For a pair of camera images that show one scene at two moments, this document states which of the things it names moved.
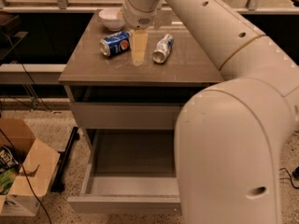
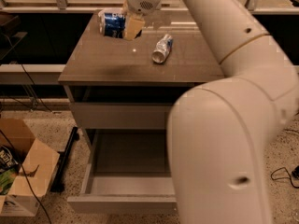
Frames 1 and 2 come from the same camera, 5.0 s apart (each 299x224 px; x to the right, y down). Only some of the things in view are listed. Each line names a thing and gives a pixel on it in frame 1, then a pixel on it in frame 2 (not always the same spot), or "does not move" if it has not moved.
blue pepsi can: x=115 y=44 to x=112 y=24
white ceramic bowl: x=112 y=19 does not move
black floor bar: x=59 y=184 does not move
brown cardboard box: x=39 y=165 does not move
